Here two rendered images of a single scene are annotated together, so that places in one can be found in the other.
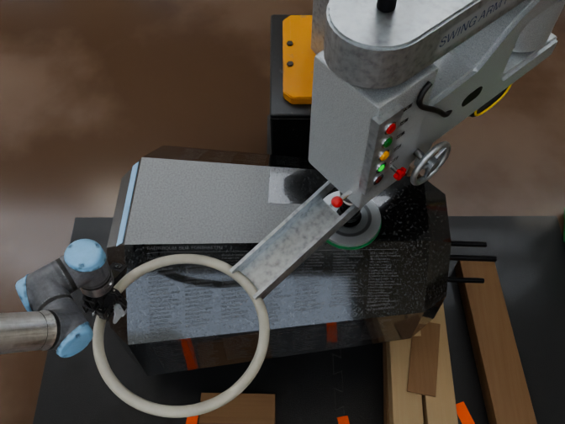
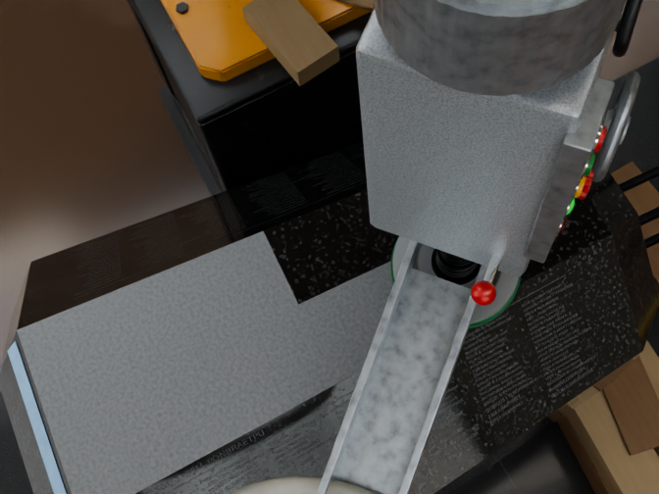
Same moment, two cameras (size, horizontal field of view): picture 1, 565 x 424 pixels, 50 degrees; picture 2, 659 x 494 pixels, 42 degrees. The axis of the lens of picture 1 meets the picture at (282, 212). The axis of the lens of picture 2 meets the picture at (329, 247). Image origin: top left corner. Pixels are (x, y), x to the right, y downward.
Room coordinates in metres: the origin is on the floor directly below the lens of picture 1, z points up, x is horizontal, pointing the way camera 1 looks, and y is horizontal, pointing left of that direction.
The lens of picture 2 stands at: (0.62, 0.12, 2.27)
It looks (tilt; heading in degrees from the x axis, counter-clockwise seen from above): 68 degrees down; 344
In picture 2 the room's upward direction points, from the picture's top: 12 degrees counter-clockwise
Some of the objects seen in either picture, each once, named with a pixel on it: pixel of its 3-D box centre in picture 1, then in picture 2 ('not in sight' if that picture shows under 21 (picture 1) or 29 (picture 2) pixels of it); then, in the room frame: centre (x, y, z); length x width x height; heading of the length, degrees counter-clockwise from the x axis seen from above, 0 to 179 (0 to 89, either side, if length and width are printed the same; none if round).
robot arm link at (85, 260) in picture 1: (87, 264); not in sight; (0.69, 0.49, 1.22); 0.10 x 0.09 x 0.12; 127
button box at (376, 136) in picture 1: (379, 151); (563, 180); (0.90, -0.24, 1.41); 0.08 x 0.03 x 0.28; 130
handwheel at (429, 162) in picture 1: (421, 156); (588, 119); (1.02, -0.39, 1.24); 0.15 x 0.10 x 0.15; 130
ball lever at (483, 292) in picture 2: (342, 197); (488, 277); (0.90, -0.16, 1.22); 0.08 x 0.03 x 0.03; 130
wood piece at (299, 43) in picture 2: not in sight; (290, 33); (1.65, -0.20, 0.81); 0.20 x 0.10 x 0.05; 8
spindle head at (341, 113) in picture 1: (386, 108); (501, 65); (1.09, -0.28, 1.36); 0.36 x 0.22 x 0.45; 130
